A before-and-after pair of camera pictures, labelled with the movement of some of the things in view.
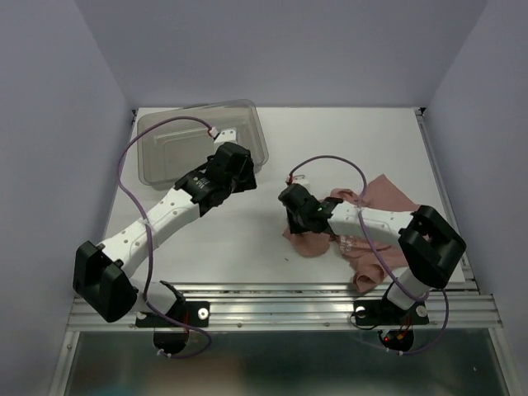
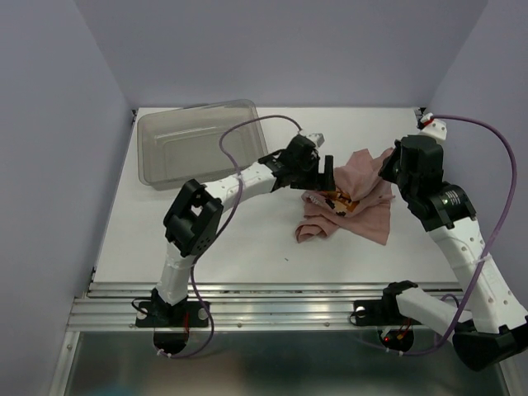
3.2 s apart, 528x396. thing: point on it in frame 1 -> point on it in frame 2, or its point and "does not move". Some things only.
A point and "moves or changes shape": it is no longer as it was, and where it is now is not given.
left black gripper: (247, 181) -> (317, 181)
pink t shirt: (369, 271) moves or changes shape
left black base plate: (194, 313) does not move
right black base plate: (384, 312) does not move
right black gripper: (294, 226) -> (386, 170)
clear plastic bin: (173, 143) does not move
